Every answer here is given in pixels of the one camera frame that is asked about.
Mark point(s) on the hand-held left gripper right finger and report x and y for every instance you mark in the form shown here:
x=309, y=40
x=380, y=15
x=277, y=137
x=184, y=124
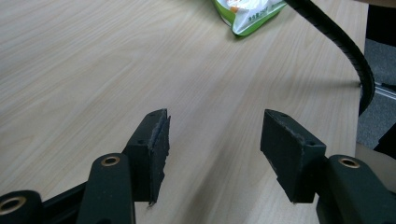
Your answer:
x=289, y=152

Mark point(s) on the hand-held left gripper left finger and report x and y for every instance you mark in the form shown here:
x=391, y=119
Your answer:
x=152, y=149

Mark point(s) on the green and white packet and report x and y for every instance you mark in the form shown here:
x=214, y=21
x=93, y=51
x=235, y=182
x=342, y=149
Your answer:
x=249, y=14

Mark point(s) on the silver metal rail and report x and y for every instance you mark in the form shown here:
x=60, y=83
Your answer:
x=386, y=90

